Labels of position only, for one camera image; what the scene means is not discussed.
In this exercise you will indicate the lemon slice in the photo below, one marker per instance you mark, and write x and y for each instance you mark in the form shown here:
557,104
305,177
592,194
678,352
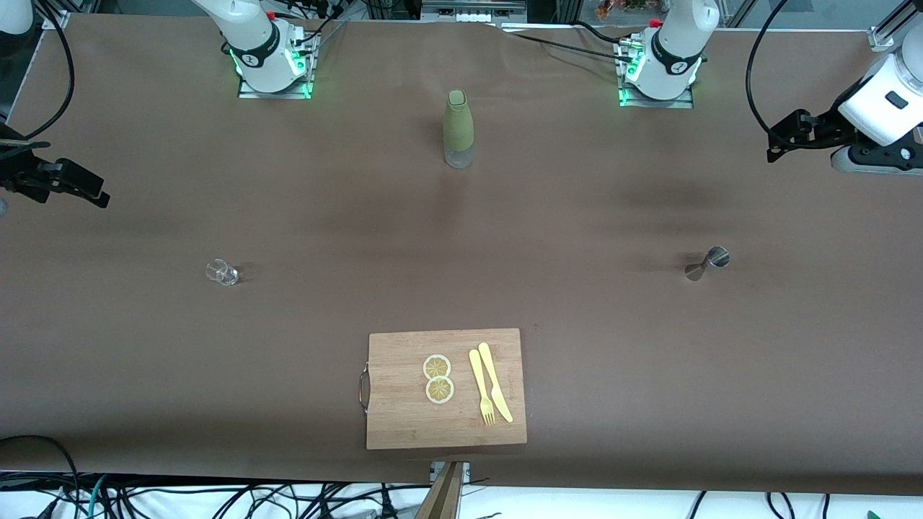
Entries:
440,391
437,367

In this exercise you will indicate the green sleeved glass bottle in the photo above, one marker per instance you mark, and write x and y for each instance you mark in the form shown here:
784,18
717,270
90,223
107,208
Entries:
458,126

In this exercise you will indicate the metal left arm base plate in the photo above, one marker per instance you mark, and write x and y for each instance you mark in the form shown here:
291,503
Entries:
656,103

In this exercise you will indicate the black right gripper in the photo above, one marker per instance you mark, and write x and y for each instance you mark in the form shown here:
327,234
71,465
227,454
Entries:
16,171

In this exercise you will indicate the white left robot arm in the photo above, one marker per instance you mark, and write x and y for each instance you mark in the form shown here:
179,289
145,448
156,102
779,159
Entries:
674,58

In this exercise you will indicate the yellow plastic fork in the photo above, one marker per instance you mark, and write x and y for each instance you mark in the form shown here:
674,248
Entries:
480,382

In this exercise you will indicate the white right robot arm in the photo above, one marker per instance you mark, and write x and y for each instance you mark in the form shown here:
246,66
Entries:
263,50

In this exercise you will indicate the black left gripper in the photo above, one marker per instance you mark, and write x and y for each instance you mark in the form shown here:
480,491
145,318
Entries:
824,127

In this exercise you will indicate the wooden post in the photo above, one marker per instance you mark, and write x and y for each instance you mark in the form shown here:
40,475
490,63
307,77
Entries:
443,497

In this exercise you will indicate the grey power strip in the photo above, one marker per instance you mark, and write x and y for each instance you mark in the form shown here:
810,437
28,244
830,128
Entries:
472,13

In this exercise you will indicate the metal table edge bracket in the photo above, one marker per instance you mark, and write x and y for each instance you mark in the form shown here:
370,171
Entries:
435,472

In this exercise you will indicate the steel double-ended jigger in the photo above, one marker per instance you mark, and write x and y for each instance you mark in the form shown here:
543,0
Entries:
708,262

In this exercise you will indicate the aluminium frame bracket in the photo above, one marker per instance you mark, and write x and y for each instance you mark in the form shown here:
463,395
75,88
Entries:
56,20
883,36

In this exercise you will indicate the yellow plastic knife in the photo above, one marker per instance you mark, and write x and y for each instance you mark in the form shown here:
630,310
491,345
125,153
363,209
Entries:
495,382

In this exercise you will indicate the small clear glass cup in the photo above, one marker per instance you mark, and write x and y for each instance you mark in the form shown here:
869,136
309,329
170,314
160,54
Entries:
221,272

